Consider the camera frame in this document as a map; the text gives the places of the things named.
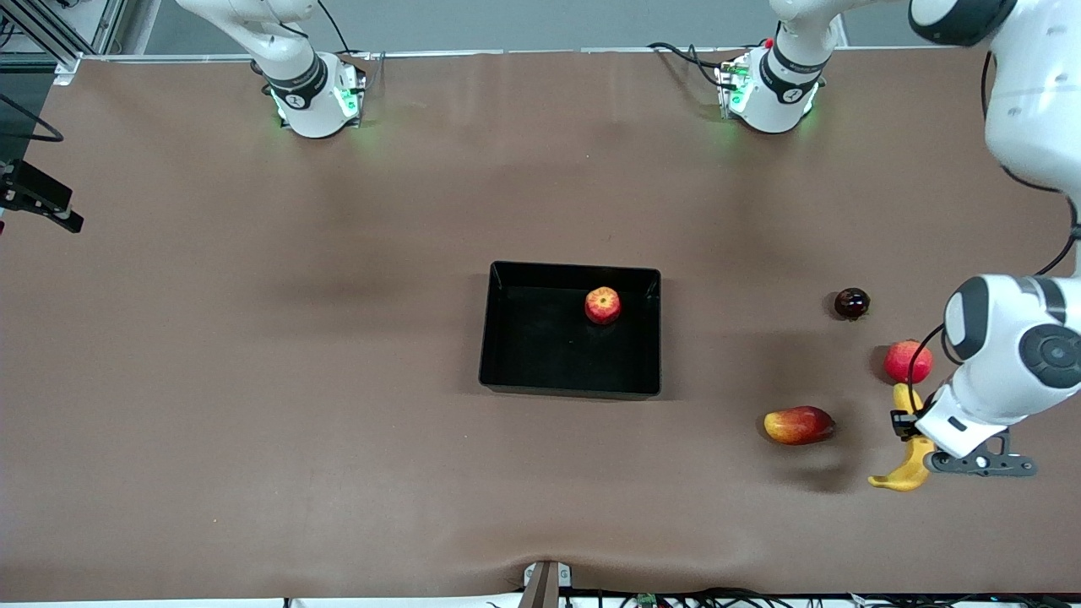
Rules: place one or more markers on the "aluminium frame profile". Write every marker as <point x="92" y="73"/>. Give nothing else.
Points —
<point x="108" y="25"/>

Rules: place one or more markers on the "metal table clamp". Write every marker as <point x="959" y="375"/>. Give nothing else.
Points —
<point x="540" y="587"/>

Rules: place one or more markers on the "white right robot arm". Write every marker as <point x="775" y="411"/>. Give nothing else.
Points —
<point x="296" y="67"/>

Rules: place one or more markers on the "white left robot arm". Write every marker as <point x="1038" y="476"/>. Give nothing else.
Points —
<point x="1039" y="110"/>

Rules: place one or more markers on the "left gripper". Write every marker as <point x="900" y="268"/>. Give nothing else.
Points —
<point x="903" y="422"/>

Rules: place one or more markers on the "dark purple mangosteen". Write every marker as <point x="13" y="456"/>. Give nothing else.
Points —
<point x="851" y="304"/>

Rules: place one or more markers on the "red yellow apple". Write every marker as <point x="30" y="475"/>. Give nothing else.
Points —
<point x="603" y="306"/>

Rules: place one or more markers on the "red yellow mango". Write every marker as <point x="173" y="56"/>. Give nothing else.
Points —
<point x="798" y="425"/>

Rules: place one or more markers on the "yellow banana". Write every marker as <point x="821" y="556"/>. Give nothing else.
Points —
<point x="912" y="469"/>

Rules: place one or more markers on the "black plastic box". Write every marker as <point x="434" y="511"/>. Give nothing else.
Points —
<point x="540" y="355"/>

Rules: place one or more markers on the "brown table mat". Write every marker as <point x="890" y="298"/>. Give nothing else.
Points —
<point x="253" y="422"/>

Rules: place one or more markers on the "red pomegranate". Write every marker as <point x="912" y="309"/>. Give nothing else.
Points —
<point x="905" y="361"/>

